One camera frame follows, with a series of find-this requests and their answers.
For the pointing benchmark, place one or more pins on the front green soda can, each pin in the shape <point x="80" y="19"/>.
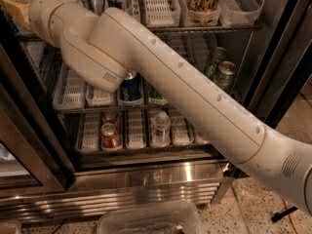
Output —
<point x="155" y="96"/>

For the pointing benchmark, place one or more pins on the rear red soda can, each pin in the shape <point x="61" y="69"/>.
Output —
<point x="111" y="117"/>

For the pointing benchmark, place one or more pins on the red soda can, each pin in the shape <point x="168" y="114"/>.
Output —
<point x="110" y="137"/>
<point x="111" y="117"/>

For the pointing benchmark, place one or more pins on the wire shelf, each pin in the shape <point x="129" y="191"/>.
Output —
<point x="105" y="108"/>
<point x="171" y="30"/>

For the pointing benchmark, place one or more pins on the black stand leg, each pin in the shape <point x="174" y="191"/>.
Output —
<point x="278" y="216"/>

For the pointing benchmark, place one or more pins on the stainless steel fridge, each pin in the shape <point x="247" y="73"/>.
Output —
<point x="66" y="172"/>

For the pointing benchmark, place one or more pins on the small clear container corner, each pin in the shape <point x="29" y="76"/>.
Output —
<point x="10" y="227"/>

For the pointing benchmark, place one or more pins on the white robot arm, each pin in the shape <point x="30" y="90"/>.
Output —
<point x="103" y="48"/>

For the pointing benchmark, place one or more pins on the front right green can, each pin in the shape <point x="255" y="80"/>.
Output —
<point x="225" y="75"/>

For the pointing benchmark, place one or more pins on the top shelf right tray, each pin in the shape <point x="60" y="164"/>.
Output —
<point x="238" y="12"/>

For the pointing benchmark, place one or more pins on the front blue pepsi can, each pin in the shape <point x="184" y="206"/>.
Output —
<point x="129" y="88"/>

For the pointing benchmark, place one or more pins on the top wire shelf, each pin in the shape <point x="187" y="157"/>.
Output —
<point x="171" y="30"/>

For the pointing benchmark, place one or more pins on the middle wire shelf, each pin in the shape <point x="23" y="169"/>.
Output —
<point x="105" y="108"/>

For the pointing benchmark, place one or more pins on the clear plastic bin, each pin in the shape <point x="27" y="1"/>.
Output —
<point x="161" y="218"/>

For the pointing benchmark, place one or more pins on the top shelf empty tray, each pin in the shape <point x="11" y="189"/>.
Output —
<point x="161" y="13"/>

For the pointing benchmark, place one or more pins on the front red soda can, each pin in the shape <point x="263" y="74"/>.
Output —
<point x="110" y="137"/>

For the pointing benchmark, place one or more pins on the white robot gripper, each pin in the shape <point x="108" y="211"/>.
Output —
<point x="39" y="15"/>

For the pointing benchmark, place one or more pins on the clear water bottle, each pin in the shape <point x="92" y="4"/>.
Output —
<point x="161" y="129"/>

